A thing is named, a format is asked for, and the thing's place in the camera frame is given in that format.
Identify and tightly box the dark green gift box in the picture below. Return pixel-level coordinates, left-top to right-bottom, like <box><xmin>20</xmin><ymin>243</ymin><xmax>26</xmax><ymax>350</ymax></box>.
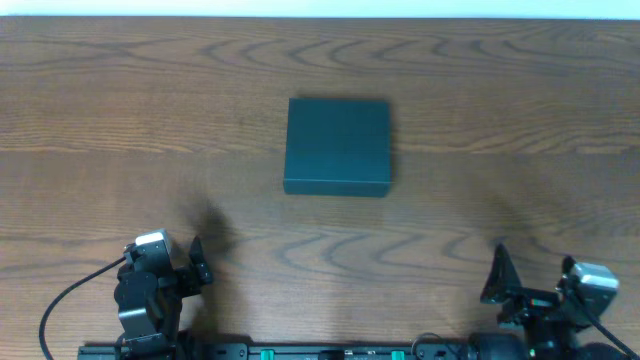
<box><xmin>283</xmin><ymin>98</ymin><xmax>392</xmax><ymax>197</ymax></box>

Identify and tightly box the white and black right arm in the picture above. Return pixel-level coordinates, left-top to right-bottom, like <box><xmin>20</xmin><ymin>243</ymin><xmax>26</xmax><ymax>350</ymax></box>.
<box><xmin>467</xmin><ymin>244</ymin><xmax>639</xmax><ymax>360</ymax></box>

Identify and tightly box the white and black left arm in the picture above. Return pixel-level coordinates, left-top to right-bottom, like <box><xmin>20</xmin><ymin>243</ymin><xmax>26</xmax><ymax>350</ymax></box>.
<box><xmin>114</xmin><ymin>231</ymin><xmax>213</xmax><ymax>359</ymax></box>

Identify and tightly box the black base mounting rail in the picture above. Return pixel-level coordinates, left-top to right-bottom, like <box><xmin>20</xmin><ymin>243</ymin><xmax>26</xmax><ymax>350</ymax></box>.
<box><xmin>76</xmin><ymin>343</ymin><xmax>480</xmax><ymax>360</ymax></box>

